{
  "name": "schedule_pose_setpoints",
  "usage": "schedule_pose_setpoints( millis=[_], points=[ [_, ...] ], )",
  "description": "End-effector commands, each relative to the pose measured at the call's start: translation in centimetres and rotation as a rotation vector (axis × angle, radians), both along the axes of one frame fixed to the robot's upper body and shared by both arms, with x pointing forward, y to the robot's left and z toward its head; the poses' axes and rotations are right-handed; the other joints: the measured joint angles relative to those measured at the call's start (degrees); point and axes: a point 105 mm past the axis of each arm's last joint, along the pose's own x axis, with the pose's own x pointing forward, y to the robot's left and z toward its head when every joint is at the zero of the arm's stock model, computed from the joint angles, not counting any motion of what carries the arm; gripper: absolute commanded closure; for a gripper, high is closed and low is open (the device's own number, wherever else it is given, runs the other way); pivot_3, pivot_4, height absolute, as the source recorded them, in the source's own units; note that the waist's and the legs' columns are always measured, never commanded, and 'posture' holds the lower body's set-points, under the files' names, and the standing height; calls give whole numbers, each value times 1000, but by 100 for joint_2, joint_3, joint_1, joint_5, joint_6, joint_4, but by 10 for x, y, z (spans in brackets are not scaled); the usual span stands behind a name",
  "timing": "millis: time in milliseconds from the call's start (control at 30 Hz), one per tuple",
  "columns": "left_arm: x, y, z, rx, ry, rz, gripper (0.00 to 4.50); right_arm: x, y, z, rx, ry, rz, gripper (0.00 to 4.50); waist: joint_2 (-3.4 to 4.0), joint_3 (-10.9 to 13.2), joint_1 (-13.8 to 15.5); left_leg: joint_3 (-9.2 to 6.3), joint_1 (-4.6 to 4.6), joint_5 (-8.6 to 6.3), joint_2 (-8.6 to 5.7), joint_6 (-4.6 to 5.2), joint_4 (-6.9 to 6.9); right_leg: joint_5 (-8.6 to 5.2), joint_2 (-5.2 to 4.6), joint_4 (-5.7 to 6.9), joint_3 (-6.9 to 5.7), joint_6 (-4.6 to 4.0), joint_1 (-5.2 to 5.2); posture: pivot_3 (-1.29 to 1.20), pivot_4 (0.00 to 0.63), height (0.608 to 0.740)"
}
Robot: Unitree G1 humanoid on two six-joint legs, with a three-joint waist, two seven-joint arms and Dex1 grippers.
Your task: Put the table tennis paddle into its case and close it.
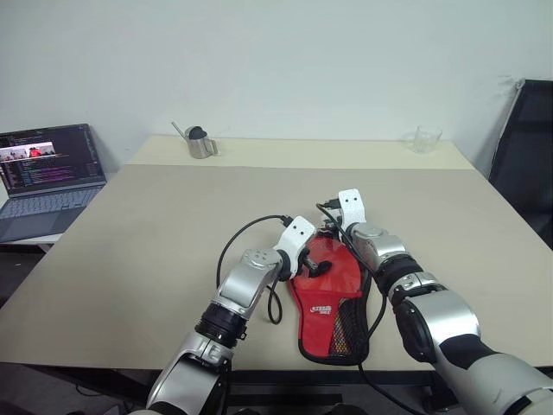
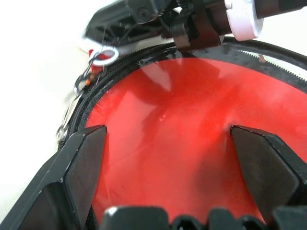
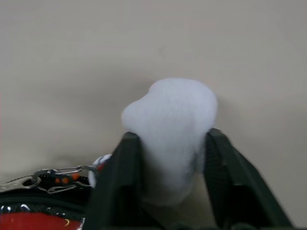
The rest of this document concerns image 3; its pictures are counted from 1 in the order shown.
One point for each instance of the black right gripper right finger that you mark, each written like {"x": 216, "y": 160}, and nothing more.
{"x": 230, "y": 182}

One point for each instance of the white fluffy pompom pull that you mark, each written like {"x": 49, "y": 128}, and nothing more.
{"x": 172, "y": 119}

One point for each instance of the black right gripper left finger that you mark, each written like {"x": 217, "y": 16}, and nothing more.
{"x": 120, "y": 182}

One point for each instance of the silver zipper pull tab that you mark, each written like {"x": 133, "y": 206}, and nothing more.
{"x": 14, "y": 185}

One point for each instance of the black red paddle case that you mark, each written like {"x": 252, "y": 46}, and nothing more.
{"x": 43, "y": 213}

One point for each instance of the silver metal clasp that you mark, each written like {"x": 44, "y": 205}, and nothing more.
{"x": 45, "y": 176}

